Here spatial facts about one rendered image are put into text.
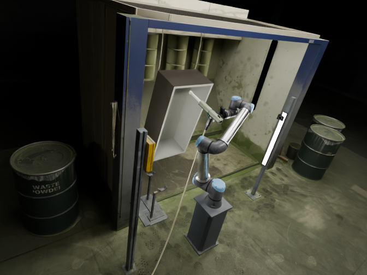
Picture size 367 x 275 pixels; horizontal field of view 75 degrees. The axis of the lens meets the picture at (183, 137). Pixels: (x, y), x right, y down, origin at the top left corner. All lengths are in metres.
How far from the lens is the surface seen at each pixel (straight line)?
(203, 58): 4.44
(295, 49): 4.22
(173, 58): 4.08
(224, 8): 4.42
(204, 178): 2.47
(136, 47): 1.99
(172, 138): 3.83
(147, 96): 4.33
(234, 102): 2.40
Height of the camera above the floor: 2.47
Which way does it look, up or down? 30 degrees down
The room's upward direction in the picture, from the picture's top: 11 degrees clockwise
